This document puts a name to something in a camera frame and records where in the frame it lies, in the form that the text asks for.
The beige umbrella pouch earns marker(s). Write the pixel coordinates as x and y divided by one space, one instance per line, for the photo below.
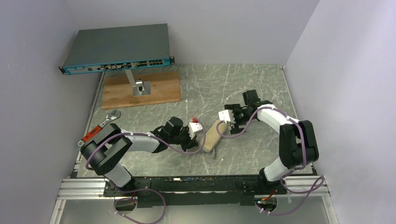
213 136

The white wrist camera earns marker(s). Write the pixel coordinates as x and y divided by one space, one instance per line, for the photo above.
226 116
194 127

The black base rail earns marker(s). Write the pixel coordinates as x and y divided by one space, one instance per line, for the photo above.
196 190

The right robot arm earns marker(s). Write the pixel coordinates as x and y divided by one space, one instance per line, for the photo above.
297 140

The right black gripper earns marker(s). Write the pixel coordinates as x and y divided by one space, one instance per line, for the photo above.
233 127

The grey network switch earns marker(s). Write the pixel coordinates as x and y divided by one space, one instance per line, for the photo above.
119 48

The wooden board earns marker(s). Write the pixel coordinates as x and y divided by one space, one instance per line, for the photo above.
159 88

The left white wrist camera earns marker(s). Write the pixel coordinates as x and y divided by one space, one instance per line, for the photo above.
194 127

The red handled adjustable wrench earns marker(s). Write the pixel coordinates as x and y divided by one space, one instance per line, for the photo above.
112 116

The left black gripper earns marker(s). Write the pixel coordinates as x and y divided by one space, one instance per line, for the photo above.
190 143

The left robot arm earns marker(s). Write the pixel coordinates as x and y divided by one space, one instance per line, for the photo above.
104 149

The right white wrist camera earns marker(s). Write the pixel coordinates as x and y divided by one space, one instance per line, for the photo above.
226 116

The metal stand bracket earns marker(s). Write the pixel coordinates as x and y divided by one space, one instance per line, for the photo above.
140 87

